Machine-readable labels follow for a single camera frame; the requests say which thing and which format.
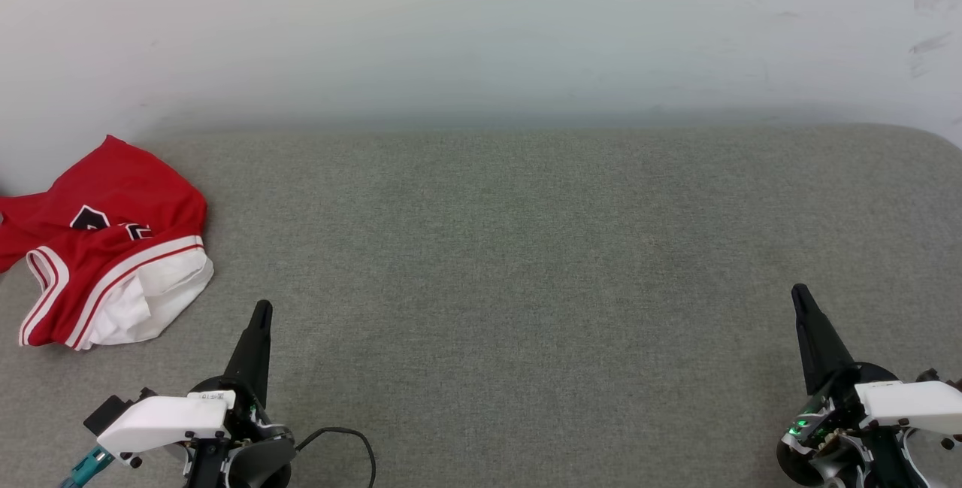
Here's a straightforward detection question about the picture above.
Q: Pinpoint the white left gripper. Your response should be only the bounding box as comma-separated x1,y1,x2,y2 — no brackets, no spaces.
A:
96,300,292,468

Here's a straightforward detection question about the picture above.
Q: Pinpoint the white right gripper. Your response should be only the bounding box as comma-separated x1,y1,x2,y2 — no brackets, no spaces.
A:
783,283,962,445

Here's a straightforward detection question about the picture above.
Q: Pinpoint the red basketball jersey white trim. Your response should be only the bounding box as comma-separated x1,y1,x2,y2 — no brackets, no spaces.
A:
0,135,215,351

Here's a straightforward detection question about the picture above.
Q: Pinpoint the grey fabric sofa cushion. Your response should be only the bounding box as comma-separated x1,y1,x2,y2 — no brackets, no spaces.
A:
0,123,962,488

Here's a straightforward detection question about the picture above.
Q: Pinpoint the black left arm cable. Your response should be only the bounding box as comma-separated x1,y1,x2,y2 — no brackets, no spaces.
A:
295,426,377,488

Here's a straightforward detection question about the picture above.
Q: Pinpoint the teal left camera connector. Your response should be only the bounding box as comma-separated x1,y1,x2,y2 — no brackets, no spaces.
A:
59,445,115,488

